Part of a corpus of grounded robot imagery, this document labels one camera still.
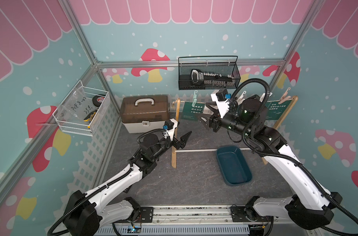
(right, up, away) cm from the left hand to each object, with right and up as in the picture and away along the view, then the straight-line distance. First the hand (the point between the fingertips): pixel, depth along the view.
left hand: (185, 129), depth 70 cm
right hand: (+6, +8, -13) cm, 16 cm away
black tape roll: (-48, +16, +10) cm, 52 cm away
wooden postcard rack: (-7, -16, +26) cm, 31 cm away
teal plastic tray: (+31, -26, +21) cm, 46 cm away
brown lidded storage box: (-25, +9, +22) cm, 35 cm away
